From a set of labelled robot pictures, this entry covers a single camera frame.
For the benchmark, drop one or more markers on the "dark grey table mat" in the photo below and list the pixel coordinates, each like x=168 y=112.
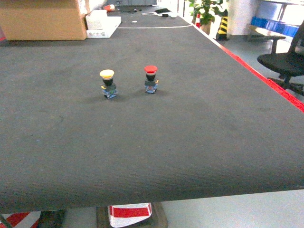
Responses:
x=211 y=129

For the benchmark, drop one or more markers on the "red mushroom push button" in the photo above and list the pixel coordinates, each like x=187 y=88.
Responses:
x=151 y=83

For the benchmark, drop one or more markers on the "yellow mushroom push button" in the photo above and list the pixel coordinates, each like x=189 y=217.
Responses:
x=109 y=87

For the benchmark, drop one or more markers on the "white flat box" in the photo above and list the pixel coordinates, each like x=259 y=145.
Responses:
x=100 y=25

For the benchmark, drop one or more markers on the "green potted plant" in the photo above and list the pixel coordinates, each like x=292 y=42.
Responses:
x=204 y=12

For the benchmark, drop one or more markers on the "black office chair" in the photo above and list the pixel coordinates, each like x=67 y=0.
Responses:
x=289 y=64

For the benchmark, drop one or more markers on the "brown cardboard box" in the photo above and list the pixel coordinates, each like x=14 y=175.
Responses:
x=43 y=19

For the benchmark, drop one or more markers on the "yellow black striped post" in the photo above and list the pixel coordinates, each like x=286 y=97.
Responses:
x=223 y=28

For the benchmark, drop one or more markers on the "red white striped post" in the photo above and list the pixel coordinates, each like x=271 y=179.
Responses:
x=129 y=214

